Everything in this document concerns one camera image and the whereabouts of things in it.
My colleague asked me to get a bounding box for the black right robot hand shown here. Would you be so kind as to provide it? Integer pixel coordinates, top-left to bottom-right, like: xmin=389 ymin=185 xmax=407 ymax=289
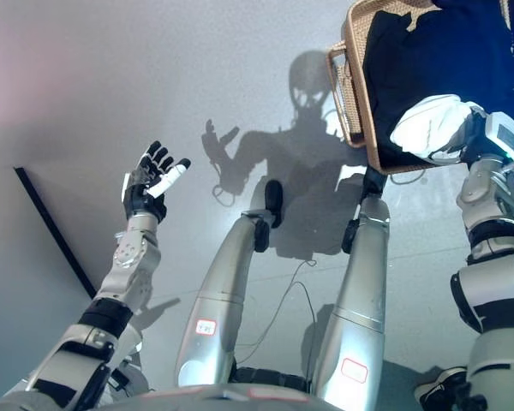
xmin=427 ymin=106 xmax=514 ymax=166

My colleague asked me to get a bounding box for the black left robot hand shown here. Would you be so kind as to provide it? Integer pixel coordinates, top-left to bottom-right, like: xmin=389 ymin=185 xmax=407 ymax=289
xmin=120 ymin=140 xmax=193 ymax=223

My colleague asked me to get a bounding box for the white garment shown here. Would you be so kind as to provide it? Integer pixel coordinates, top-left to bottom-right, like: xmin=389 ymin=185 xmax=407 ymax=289
xmin=388 ymin=93 xmax=483 ymax=166

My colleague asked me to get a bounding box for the brown wicker laundry basket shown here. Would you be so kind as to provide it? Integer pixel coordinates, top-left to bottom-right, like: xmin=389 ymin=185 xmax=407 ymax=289
xmin=325 ymin=0 xmax=513 ymax=176

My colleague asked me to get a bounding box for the dark navy garment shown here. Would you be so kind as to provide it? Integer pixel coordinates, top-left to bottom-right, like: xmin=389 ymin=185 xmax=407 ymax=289
xmin=362 ymin=0 xmax=514 ymax=169

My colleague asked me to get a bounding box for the black left robot foot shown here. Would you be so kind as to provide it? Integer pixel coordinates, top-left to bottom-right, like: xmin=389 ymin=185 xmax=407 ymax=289
xmin=263 ymin=179 xmax=284 ymax=229

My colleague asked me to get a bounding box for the black robot foot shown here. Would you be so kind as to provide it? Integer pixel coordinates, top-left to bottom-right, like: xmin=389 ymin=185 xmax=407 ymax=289
xmin=263 ymin=179 xmax=284 ymax=229
xmin=359 ymin=164 xmax=387 ymax=199

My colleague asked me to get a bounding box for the black right robot foot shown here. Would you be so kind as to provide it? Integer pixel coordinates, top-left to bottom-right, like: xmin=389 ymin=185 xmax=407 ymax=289
xmin=359 ymin=164 xmax=387 ymax=199

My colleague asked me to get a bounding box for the silver right robot leg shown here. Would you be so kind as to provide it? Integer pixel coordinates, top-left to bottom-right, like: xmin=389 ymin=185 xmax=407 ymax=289
xmin=311 ymin=194 xmax=391 ymax=400

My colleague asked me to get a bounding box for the grey robot torso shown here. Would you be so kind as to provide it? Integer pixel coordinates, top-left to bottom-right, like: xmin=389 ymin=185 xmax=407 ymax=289
xmin=98 ymin=383 xmax=339 ymax=411

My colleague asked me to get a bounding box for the black sneaker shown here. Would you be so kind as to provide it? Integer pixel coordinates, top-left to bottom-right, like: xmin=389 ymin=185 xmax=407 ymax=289
xmin=414 ymin=366 xmax=490 ymax=411

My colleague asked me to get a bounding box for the thin floor cable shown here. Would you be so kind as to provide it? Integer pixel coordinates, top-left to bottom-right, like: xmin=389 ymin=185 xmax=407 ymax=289
xmin=235 ymin=256 xmax=319 ymax=348

